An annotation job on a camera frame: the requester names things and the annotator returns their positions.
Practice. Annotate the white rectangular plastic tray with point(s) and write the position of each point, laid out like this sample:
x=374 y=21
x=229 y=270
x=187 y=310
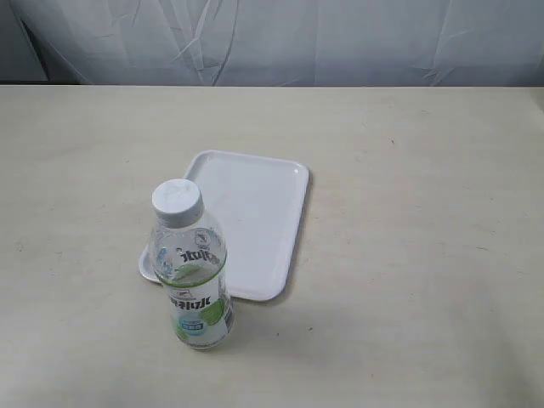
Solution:
x=258 y=202

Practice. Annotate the clear plastic bottle white cap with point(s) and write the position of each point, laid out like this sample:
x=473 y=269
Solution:
x=188 y=254

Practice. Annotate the white wrinkled backdrop cloth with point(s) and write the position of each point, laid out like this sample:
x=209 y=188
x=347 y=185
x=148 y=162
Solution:
x=273 y=43

